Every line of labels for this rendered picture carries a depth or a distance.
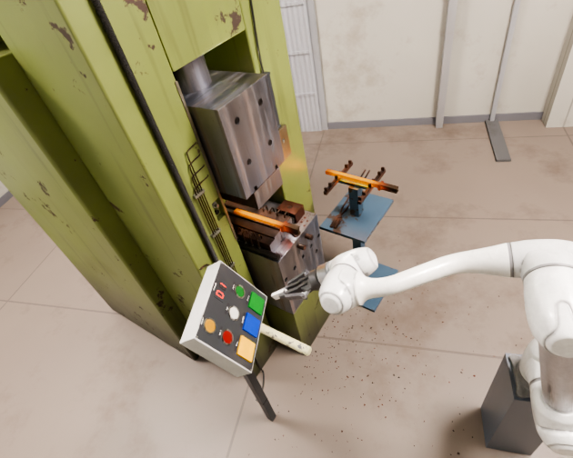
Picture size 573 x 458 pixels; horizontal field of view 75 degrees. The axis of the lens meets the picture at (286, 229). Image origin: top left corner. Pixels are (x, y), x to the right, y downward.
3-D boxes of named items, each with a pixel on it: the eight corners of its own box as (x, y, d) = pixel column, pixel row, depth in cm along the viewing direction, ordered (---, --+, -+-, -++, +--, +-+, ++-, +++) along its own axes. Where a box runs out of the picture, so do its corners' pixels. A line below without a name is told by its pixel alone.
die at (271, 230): (293, 228, 193) (290, 215, 187) (272, 253, 182) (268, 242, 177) (232, 209, 214) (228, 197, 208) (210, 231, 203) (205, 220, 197)
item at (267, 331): (313, 350, 177) (311, 343, 173) (307, 359, 174) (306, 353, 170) (242, 314, 199) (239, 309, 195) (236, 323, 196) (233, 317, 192)
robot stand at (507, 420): (522, 413, 194) (559, 358, 154) (531, 455, 181) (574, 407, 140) (480, 406, 200) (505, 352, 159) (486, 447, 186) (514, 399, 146)
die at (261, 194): (283, 183, 174) (279, 166, 167) (258, 210, 163) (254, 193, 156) (217, 167, 194) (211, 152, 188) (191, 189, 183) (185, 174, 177)
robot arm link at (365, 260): (332, 253, 134) (320, 270, 123) (369, 236, 126) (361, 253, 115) (346, 277, 136) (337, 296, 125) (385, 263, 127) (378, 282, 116)
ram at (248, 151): (295, 151, 174) (278, 64, 147) (246, 200, 153) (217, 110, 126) (227, 138, 195) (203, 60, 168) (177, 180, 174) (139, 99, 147)
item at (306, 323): (332, 310, 260) (326, 267, 228) (305, 355, 239) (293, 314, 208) (268, 283, 288) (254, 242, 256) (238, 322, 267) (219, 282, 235)
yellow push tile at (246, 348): (255, 343, 141) (242, 334, 137) (252, 362, 136) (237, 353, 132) (252, 345, 142) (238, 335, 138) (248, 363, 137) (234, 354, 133)
